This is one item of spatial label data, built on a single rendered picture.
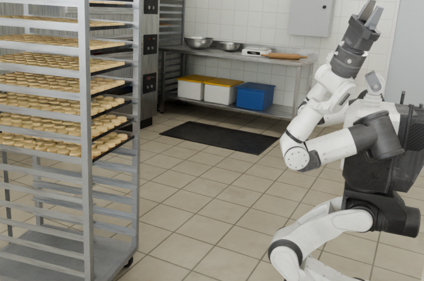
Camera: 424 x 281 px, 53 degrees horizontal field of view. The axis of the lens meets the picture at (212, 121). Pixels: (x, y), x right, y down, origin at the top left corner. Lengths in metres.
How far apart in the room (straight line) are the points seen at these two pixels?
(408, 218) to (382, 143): 0.43
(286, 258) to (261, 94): 3.54
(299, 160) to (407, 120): 0.40
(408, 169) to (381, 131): 0.26
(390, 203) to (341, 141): 0.41
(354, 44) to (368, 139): 0.32
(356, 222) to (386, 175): 0.22
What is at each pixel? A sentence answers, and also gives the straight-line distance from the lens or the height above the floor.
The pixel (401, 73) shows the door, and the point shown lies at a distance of 5.50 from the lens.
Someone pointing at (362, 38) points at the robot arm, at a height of 1.37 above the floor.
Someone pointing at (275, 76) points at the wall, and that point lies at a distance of 5.74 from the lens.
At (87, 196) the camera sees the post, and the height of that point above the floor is 0.64.
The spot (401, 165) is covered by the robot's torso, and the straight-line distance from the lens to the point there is 1.62.
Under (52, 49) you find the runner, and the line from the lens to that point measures 1.79.
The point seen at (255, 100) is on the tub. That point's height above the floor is 0.36.
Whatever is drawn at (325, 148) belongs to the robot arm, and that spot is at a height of 1.01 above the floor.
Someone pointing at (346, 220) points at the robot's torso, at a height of 0.68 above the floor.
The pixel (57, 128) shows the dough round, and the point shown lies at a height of 0.87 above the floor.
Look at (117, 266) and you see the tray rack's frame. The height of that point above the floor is 0.15.
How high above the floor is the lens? 1.43
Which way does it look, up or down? 15 degrees down
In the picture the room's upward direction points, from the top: 3 degrees clockwise
